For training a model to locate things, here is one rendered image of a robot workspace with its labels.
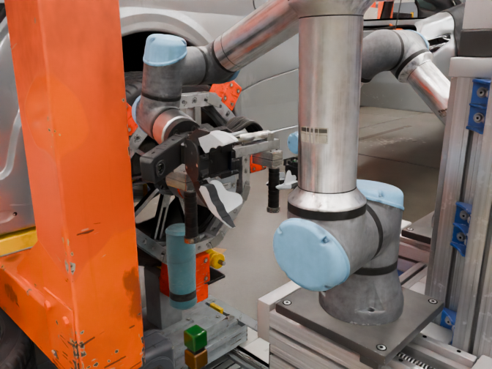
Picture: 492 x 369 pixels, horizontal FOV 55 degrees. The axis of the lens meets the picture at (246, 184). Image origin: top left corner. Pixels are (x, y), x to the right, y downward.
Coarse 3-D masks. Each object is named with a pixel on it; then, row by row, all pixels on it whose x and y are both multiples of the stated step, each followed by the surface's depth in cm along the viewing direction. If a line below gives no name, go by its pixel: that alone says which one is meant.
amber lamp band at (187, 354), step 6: (186, 354) 107; (192, 354) 105; (198, 354) 106; (204, 354) 107; (186, 360) 107; (192, 360) 105; (198, 360) 106; (204, 360) 107; (192, 366) 106; (198, 366) 106
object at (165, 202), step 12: (204, 108) 162; (204, 120) 170; (156, 144) 155; (156, 192) 157; (168, 192) 162; (144, 204) 155; (168, 204) 162; (180, 204) 166; (156, 216) 161; (168, 216) 183; (180, 216) 181; (204, 216) 175; (144, 228) 174; (156, 228) 161; (156, 240) 161
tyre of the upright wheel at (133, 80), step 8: (128, 72) 159; (136, 72) 158; (128, 80) 148; (136, 80) 146; (128, 88) 142; (136, 88) 142; (184, 88) 154; (192, 88) 156; (200, 88) 159; (208, 88) 161; (128, 96) 140; (136, 96) 142; (232, 112) 173; (208, 224) 175; (200, 232) 173; (144, 256) 157; (144, 264) 158; (152, 264) 160; (160, 264) 163
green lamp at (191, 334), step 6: (186, 330) 106; (192, 330) 106; (198, 330) 106; (204, 330) 106; (186, 336) 105; (192, 336) 104; (198, 336) 104; (204, 336) 105; (186, 342) 106; (192, 342) 104; (198, 342) 104; (204, 342) 106; (192, 348) 104; (198, 348) 105
